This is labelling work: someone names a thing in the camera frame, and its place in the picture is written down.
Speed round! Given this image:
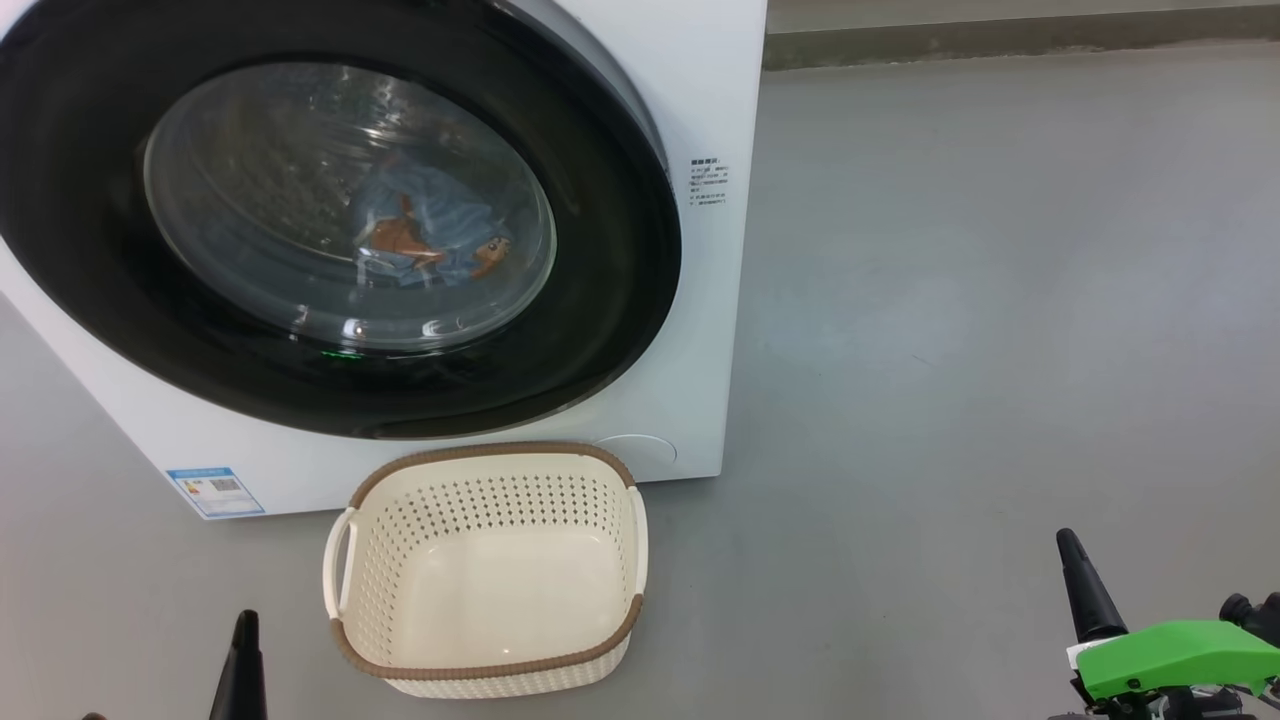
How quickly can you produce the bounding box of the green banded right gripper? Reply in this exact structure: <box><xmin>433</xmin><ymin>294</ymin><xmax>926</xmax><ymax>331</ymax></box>
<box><xmin>1056</xmin><ymin>527</ymin><xmax>1280</xmax><ymax>720</ymax></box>

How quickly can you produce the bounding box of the blue bear print garment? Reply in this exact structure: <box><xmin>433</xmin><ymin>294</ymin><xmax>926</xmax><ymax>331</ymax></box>
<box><xmin>350</xmin><ymin>148</ymin><xmax>523</xmax><ymax>293</ymax></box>

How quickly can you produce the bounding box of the black round washing machine door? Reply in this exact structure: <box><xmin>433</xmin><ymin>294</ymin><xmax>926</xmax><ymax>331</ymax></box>
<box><xmin>0</xmin><ymin>0</ymin><xmax>684</xmax><ymax>441</ymax></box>

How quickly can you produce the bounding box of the cream perforated laundry basket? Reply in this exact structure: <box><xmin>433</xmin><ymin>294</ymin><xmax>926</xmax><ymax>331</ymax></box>
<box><xmin>322</xmin><ymin>441</ymin><xmax>650</xmax><ymax>699</ymax></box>

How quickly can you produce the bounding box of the white front-load washing machine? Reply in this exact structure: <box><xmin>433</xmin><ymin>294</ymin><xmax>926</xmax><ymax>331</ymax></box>
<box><xmin>0</xmin><ymin>0</ymin><xmax>769</xmax><ymax>521</ymax></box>

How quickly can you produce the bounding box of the blue energy label sticker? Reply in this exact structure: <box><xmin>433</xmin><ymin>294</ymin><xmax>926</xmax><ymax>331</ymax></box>
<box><xmin>166</xmin><ymin>466</ymin><xmax>267</xmax><ymax>520</ymax></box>

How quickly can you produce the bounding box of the round filter cover panel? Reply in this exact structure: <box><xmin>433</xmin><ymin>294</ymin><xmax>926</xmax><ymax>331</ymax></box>
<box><xmin>590</xmin><ymin>432</ymin><xmax>679</xmax><ymax>483</ymax></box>

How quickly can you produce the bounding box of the small printed text label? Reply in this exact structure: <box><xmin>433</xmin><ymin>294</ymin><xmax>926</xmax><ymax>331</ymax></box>
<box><xmin>688</xmin><ymin>156</ymin><xmax>731</xmax><ymax>207</ymax></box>

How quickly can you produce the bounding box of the grey wall baseboard strip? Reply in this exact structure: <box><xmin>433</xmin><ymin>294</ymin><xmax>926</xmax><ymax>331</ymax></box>
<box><xmin>763</xmin><ymin>4</ymin><xmax>1280</xmax><ymax>72</ymax></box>

